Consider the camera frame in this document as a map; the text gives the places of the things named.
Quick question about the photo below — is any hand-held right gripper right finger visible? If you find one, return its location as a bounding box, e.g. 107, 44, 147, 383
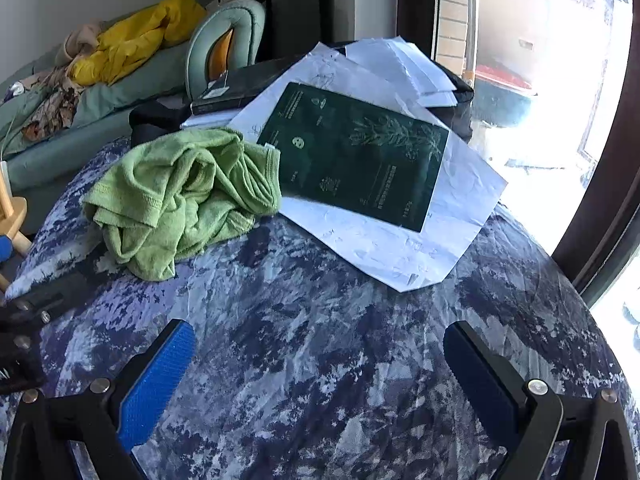
442, 321, 640, 480

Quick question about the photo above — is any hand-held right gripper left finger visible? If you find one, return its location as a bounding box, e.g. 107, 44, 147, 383
0, 319, 197, 480

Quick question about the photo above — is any green t-shirt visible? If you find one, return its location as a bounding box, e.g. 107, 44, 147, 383
80, 127, 283, 282

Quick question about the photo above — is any wooden chair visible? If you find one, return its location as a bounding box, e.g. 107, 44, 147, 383
0, 160, 33, 291

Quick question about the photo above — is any floral patterned cloth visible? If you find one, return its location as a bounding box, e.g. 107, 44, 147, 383
20, 67, 86, 143

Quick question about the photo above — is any large white paper sheet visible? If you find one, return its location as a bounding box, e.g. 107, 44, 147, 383
227, 41, 508, 293

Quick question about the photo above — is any blue patterned blanket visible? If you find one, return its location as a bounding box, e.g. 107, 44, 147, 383
0, 135, 640, 480

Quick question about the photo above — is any black pouch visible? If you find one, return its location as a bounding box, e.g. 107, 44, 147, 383
129, 95, 197, 148

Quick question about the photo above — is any teal sofa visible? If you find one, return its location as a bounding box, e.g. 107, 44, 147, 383
0, 35, 201, 206

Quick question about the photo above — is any beige cloth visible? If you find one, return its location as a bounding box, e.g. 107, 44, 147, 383
54, 21, 106, 67

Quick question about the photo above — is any yellow garment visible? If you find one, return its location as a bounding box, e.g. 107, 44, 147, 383
67, 0, 207, 87

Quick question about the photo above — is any dark green booklet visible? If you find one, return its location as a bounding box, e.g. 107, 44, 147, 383
256, 81, 450, 233

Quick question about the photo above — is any black bag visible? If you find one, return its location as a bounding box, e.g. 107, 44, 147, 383
432, 60, 476, 143

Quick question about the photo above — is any black flat box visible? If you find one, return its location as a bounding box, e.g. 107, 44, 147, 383
190, 57, 306, 116

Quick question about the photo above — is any teal u-shaped cushion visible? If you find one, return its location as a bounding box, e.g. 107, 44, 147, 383
186, 0, 266, 96

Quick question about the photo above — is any white paper stack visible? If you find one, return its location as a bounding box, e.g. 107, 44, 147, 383
344, 35, 458, 108

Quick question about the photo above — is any dark window frame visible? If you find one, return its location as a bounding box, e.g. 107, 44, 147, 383
397, 0, 640, 311

